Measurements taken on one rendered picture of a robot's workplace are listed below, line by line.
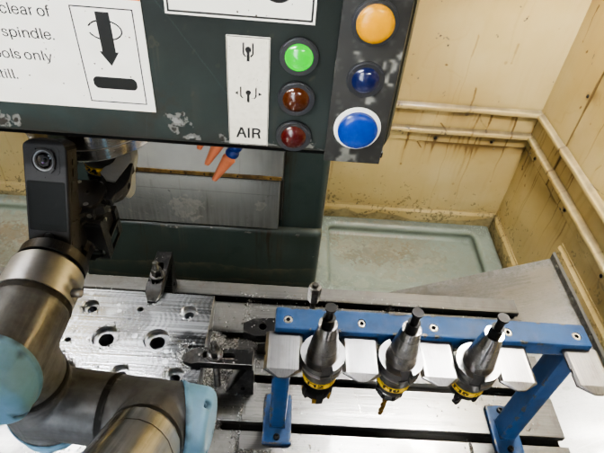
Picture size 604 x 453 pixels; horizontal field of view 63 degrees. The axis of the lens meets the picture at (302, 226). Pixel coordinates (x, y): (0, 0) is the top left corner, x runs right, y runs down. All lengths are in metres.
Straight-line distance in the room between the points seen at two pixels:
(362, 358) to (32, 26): 0.55
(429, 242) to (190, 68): 1.56
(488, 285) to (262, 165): 0.73
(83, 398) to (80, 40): 0.34
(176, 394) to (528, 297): 1.12
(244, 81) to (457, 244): 1.58
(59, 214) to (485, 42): 1.25
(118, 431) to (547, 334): 0.61
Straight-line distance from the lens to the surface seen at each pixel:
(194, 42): 0.37
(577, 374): 0.83
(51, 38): 0.40
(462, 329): 0.79
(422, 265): 1.77
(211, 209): 1.32
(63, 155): 0.56
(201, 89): 0.38
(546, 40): 1.60
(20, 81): 0.43
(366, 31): 0.35
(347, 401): 1.05
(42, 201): 0.58
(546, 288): 1.50
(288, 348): 0.72
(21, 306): 0.52
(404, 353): 0.69
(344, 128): 0.38
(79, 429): 0.57
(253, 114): 0.38
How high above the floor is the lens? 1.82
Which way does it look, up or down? 43 degrees down
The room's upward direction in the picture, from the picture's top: 6 degrees clockwise
